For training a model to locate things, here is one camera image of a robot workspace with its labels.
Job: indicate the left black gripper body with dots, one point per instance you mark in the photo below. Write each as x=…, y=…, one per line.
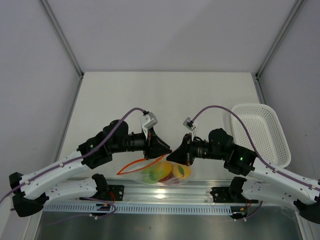
x=138, y=142

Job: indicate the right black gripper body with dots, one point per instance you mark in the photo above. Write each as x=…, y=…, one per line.
x=198, y=150

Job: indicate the orange fruit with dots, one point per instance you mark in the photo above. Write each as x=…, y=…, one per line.
x=181, y=172

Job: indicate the yellow green mango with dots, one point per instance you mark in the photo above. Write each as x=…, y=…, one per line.
x=162, y=169

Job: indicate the clear zip top bag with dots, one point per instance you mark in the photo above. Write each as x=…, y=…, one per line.
x=132, y=171

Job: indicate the red grape bunch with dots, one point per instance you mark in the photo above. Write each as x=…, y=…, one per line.
x=169, y=180

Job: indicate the green apple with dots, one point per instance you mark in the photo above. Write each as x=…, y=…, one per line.
x=148, y=176

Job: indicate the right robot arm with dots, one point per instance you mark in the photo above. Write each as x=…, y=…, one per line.
x=255, y=179

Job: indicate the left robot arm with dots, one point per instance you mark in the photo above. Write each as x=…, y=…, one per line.
x=31, y=192

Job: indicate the white perforated plastic basket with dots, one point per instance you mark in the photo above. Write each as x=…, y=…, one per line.
x=266, y=132

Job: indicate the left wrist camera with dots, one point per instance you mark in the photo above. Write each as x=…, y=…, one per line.
x=147, y=121

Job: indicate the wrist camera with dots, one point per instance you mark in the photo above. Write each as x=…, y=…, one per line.
x=191, y=126
x=147, y=121

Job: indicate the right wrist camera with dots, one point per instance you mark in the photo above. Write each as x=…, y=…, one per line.
x=191, y=126

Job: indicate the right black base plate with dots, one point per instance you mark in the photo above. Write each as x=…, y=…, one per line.
x=221, y=194

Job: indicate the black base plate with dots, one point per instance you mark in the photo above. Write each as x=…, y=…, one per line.
x=221, y=194
x=116, y=193

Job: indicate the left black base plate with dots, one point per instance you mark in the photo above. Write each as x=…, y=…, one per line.
x=116, y=193

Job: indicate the white slotted cable duct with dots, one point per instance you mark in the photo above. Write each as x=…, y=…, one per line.
x=133, y=208

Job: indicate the left corner frame post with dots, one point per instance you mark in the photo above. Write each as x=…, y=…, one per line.
x=53, y=21

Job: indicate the corner frame post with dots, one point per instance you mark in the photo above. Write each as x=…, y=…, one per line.
x=53, y=21
x=284, y=29

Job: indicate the right corner frame post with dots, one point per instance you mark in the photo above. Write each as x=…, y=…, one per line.
x=284, y=29

